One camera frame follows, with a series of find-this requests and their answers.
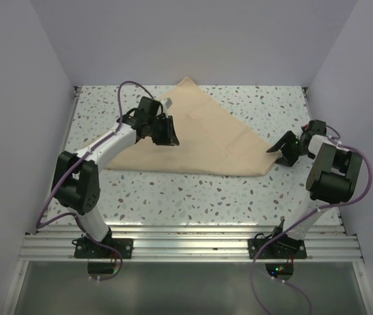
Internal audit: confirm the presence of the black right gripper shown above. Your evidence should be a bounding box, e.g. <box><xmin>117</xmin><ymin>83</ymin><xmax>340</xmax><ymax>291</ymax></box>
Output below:
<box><xmin>267</xmin><ymin>131</ymin><xmax>313</xmax><ymax>167</ymax></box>

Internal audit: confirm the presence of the beige cloth mat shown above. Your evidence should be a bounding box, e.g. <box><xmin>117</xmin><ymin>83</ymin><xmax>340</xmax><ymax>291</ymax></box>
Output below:
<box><xmin>107</xmin><ymin>77</ymin><xmax>281</xmax><ymax>177</ymax></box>

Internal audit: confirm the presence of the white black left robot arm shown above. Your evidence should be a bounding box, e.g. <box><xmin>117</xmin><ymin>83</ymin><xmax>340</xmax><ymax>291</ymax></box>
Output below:
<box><xmin>52</xmin><ymin>96</ymin><xmax>180</xmax><ymax>258</ymax></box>

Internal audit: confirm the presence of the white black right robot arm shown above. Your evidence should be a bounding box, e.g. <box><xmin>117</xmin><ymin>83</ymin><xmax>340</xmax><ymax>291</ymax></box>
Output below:
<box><xmin>267</xmin><ymin>120</ymin><xmax>363</xmax><ymax>258</ymax></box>

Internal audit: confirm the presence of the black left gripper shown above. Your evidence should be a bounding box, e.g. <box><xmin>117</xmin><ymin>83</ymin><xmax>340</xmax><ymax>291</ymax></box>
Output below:
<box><xmin>148</xmin><ymin>115</ymin><xmax>180</xmax><ymax>146</ymax></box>

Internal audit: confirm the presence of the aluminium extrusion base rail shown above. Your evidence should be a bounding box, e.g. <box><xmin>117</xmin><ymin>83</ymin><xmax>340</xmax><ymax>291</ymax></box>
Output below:
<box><xmin>18</xmin><ymin>85</ymin><xmax>363</xmax><ymax>263</ymax></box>

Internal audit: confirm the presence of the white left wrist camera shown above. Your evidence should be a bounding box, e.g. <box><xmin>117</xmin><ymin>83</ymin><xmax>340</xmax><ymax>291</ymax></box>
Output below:
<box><xmin>161</xmin><ymin>98</ymin><xmax>172</xmax><ymax>109</ymax></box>

